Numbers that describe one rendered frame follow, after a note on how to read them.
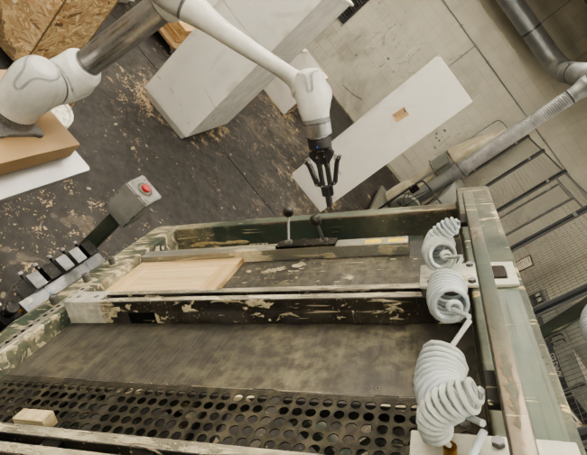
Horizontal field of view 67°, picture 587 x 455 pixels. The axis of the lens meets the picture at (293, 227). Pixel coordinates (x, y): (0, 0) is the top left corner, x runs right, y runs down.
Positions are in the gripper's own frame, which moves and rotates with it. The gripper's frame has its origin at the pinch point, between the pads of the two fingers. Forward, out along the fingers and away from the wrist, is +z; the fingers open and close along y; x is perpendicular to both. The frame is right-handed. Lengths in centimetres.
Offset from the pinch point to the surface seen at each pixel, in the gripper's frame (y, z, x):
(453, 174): -52, 141, -521
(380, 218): -15.5, 12.2, -7.0
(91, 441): 20, 8, 99
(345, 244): -7.1, 11.4, 15.8
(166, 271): 54, 14, 25
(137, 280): 61, 14, 31
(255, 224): 32.4, 10.7, -7.1
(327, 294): -10, 8, 53
